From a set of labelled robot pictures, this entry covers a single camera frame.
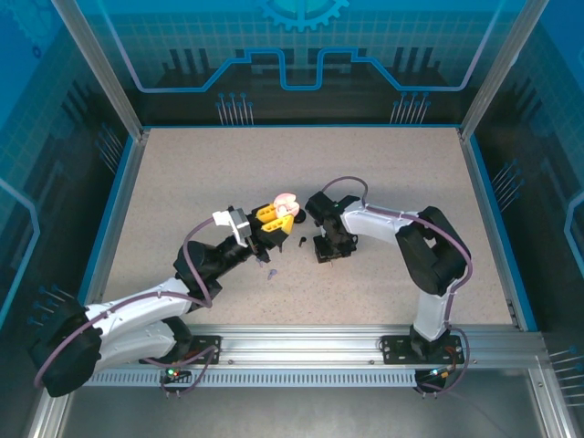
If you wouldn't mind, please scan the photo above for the pink earbud charging case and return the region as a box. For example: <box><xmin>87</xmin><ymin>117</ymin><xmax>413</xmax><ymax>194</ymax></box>
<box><xmin>272</xmin><ymin>192</ymin><xmax>301</xmax><ymax>218</ymax></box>

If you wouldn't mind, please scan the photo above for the small led connector board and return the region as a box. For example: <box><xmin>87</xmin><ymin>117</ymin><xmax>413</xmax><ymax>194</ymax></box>
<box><xmin>162</xmin><ymin>362</ymin><xmax>191</xmax><ymax>382</ymax></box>
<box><xmin>417</xmin><ymin>367</ymin><xmax>457</xmax><ymax>382</ymax></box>

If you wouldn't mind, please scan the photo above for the metal lower shelf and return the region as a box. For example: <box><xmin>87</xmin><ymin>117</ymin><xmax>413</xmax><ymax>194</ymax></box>
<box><xmin>26</xmin><ymin>364</ymin><xmax>584</xmax><ymax>438</ymax></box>

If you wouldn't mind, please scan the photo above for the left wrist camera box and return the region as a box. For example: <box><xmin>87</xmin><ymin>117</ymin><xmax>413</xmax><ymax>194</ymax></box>
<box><xmin>212</xmin><ymin>205</ymin><xmax>254</xmax><ymax>248</ymax></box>

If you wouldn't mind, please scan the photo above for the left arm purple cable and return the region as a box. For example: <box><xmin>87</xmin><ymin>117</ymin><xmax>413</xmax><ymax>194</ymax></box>
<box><xmin>35</xmin><ymin>217</ymin><xmax>223</xmax><ymax>399</ymax></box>

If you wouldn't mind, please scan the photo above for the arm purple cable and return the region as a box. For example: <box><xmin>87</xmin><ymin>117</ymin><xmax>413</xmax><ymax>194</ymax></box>
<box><xmin>35</xmin><ymin>217</ymin><xmax>223</xmax><ymax>399</ymax></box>
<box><xmin>320</xmin><ymin>176</ymin><xmax>474</xmax><ymax>398</ymax></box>

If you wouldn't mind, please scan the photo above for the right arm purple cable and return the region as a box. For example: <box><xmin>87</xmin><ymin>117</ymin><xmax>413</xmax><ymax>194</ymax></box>
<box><xmin>320</xmin><ymin>176</ymin><xmax>474</xmax><ymax>398</ymax></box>

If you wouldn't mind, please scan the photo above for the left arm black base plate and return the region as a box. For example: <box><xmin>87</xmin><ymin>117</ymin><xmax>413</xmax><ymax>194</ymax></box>
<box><xmin>139</xmin><ymin>335</ymin><xmax>224</xmax><ymax>365</ymax></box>

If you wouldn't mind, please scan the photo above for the aluminium mounting rail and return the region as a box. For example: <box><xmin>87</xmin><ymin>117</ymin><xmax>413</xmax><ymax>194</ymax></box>
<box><xmin>47</xmin><ymin>322</ymin><xmax>556</xmax><ymax>371</ymax></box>

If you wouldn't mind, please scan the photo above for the blue trimmed aluminium side rail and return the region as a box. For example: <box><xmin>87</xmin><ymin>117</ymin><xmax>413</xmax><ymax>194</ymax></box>
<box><xmin>68</xmin><ymin>130</ymin><xmax>151</xmax><ymax>332</ymax></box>
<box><xmin>457</xmin><ymin>130</ymin><xmax>542</xmax><ymax>333</ymax></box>

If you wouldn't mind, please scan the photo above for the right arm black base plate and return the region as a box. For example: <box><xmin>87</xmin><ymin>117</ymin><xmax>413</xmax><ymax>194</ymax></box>
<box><xmin>380</xmin><ymin>335</ymin><xmax>465</xmax><ymax>365</ymax></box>

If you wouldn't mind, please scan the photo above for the slotted cable duct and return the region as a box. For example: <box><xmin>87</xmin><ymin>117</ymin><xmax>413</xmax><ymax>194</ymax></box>
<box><xmin>72</xmin><ymin>370</ymin><xmax>419</xmax><ymax>389</ymax></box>

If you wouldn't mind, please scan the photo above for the aluminium frame post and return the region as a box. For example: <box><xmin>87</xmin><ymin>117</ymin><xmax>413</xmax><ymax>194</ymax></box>
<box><xmin>50</xmin><ymin>0</ymin><xmax>152</xmax><ymax>141</ymax></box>
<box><xmin>457</xmin><ymin>0</ymin><xmax>552</xmax><ymax>142</ymax></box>

